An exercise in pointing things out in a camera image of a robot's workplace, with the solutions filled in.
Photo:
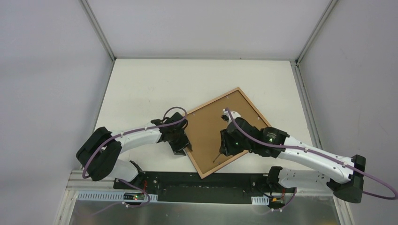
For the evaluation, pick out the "aluminium rail beam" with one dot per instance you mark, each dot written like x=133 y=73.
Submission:
x=76 y=182

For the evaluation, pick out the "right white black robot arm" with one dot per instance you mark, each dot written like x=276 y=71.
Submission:
x=337 y=174

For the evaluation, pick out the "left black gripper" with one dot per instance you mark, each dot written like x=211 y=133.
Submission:
x=180 y=146

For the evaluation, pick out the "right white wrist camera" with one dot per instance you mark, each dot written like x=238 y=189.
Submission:
x=228 y=115

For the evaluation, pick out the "left white slotted cable duct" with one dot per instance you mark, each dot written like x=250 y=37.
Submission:
x=110 y=196

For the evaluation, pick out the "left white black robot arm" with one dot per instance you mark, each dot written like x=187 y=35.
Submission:
x=100 y=153

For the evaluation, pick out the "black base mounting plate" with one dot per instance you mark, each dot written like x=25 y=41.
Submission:
x=224 y=188

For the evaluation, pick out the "wooden picture frame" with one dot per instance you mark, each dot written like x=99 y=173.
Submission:
x=205 y=124

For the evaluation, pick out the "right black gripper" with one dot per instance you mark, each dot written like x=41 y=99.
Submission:
x=225 y=144

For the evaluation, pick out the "right white slotted cable duct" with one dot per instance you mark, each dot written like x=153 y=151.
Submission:
x=260 y=200

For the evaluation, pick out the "right orange connector board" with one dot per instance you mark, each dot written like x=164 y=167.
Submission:
x=276 y=202

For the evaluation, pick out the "left green circuit board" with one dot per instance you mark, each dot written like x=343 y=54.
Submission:
x=134 y=196

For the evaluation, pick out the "white slotted cable duct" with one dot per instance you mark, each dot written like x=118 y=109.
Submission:
x=110 y=196
x=260 y=200

